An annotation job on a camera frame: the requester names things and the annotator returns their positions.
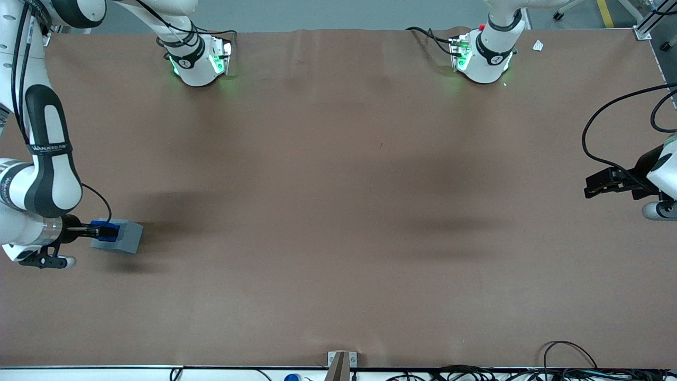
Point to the blue plastic part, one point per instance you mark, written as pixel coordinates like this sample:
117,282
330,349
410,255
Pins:
95,222

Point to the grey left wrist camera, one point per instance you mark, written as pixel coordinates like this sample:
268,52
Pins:
658,210

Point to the aluminium frame profile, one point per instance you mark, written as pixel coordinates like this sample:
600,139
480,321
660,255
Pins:
644,26

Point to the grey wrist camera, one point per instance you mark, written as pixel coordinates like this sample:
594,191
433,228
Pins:
658,210
50,261

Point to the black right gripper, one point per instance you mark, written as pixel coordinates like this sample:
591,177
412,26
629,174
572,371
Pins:
70,230

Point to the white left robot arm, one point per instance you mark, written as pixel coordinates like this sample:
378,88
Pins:
486,59

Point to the brown paper table cover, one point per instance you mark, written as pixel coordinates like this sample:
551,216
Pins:
338,222

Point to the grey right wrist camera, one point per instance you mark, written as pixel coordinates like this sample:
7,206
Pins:
50,261

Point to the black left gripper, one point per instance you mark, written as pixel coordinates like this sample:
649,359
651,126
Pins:
640,170

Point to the gray square base block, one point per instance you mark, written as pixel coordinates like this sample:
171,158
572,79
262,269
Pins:
129,238

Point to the small white paper scrap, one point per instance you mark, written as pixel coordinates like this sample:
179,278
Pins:
538,45

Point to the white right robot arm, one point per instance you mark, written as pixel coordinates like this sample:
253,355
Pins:
48,180

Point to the grey metal table bracket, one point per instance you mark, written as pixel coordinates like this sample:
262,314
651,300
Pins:
341,361

